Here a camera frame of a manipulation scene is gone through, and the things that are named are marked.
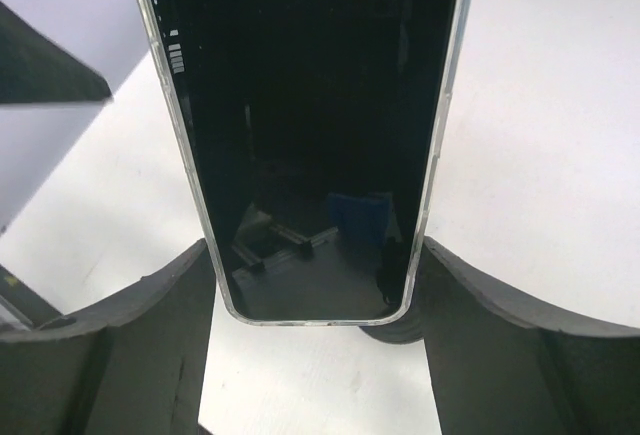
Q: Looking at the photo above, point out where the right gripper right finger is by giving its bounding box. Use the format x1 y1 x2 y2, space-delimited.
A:
414 238 639 434

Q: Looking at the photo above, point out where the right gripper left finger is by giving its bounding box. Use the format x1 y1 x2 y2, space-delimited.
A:
1 240 216 434

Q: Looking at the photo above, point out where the black smartphone clear case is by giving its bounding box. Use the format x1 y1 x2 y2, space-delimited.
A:
136 0 471 326

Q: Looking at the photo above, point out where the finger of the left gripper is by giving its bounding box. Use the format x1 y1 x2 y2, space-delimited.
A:
1 4 112 105

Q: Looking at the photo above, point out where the black phone stand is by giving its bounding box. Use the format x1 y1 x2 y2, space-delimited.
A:
360 312 423 345

